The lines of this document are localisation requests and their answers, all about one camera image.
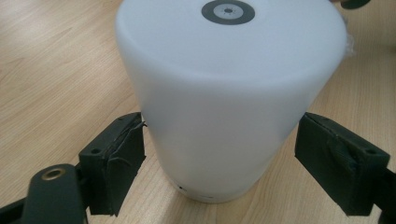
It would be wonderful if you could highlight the white cylindrical container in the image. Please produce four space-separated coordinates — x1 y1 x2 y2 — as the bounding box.
114 0 348 204

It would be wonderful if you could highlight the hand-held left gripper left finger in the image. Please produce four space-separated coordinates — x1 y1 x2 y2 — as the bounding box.
78 112 148 217

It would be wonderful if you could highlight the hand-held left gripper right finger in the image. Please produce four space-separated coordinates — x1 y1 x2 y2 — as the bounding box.
294 112 391 217

